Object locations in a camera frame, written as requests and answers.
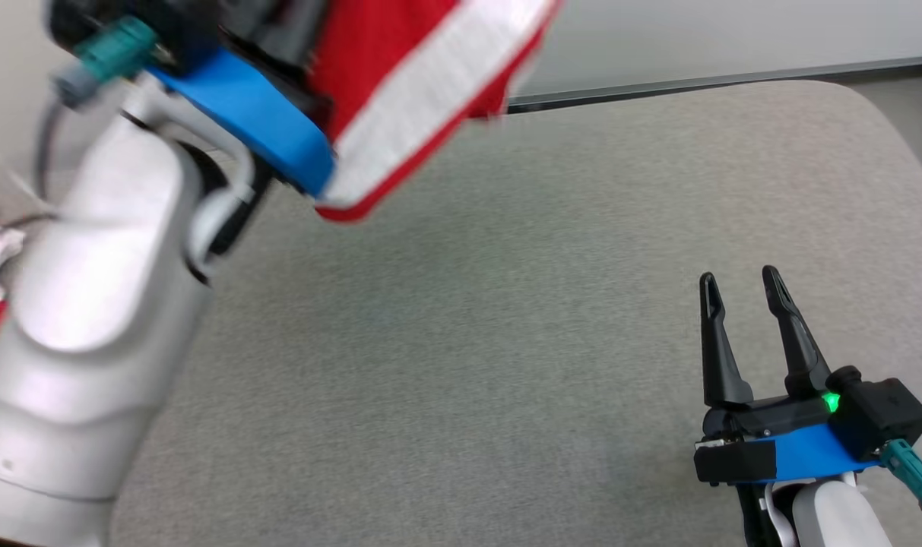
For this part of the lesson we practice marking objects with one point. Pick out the grey metal wall rail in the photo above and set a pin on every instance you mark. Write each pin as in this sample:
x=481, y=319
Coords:
x=734, y=78

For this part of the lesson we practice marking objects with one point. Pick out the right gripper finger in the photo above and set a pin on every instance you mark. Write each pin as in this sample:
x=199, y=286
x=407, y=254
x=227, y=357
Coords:
x=803, y=357
x=719, y=365

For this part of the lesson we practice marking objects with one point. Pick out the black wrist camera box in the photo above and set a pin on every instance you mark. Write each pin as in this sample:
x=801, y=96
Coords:
x=179, y=23
x=886, y=414

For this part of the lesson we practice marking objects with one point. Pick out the red and white shirt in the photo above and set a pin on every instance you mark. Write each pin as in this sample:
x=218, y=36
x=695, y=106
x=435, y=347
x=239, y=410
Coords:
x=384, y=76

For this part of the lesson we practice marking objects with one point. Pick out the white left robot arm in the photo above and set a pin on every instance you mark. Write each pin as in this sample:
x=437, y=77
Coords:
x=88, y=304

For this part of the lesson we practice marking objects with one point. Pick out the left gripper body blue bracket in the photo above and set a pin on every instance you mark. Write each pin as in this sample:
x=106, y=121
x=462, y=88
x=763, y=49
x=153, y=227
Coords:
x=263, y=114

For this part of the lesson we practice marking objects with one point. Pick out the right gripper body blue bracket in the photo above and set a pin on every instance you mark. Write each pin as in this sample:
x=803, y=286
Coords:
x=803, y=452

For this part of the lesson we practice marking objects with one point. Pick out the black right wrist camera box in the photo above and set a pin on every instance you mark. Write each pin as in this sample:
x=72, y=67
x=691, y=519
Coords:
x=886, y=414

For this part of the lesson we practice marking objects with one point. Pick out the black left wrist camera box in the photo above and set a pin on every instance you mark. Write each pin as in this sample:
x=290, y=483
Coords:
x=179, y=23

